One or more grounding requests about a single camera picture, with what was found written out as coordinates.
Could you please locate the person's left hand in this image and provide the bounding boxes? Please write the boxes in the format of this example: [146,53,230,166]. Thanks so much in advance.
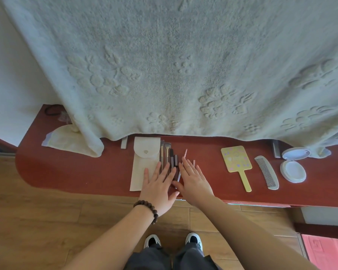
[140,161,180,218]

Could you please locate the person's right hand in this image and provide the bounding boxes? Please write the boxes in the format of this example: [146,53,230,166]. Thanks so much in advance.
[172,156,221,209]

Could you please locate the cream snap pouch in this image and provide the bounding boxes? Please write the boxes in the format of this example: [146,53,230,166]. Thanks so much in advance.
[129,136,161,192]

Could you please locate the dark brown makeup pencil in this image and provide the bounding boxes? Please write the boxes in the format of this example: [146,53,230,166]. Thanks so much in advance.
[168,148,181,190]

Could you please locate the bundle of makeup brushes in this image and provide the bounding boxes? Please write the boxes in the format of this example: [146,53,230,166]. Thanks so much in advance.
[158,139,173,177]

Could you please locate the yellow hand mirror makeup tool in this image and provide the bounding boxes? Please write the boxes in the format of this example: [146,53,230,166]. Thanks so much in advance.
[220,145,253,193]

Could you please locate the cream plastic comb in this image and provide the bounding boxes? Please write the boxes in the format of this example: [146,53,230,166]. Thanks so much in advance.
[254,155,280,191]

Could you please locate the white round compact case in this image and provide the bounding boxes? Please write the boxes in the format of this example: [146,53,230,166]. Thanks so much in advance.
[280,147,312,184]

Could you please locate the person's right forearm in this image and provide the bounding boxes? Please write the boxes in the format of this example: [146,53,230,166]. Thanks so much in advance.
[197,198,320,270]

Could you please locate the person's left forearm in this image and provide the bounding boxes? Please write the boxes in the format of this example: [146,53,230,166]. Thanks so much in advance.
[63,206,158,270]

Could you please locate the person's left black white shoe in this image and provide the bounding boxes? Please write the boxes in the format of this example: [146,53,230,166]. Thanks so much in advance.
[144,234,162,249]

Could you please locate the person's black white shoe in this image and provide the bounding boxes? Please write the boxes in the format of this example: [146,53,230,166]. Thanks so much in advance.
[185,232,203,252]
[144,234,162,249]

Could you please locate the person's right black white shoe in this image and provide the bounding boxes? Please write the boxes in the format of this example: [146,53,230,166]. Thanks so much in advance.
[185,232,203,252]

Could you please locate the dark grey trousers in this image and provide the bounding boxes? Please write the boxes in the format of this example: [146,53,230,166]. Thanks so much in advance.
[124,242,223,270]

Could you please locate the red wooden table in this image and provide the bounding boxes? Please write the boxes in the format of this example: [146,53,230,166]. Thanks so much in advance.
[15,103,338,209]

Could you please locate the crinkled clear plastic bag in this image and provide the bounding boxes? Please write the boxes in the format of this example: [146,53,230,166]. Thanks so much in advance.
[57,111,71,125]

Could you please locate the pale green embossed towel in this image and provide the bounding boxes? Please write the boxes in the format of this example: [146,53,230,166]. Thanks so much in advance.
[0,0,338,158]

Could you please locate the red embossed carpet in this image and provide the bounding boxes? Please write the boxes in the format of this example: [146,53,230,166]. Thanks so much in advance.
[301,234,338,270]

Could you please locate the blue patterned towel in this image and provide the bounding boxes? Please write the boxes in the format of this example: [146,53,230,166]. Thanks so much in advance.
[309,126,338,159]

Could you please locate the brown wooden bead bracelet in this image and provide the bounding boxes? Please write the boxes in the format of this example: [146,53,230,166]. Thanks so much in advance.
[133,200,159,225]

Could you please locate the dark wooden door frame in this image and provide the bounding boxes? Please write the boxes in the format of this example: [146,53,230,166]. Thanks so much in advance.
[294,222,338,241]

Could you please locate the black hair tie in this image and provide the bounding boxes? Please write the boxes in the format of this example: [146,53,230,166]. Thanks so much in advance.
[44,105,63,116]

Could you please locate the red wooden door frame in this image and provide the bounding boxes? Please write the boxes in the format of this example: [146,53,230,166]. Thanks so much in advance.
[0,133,17,154]

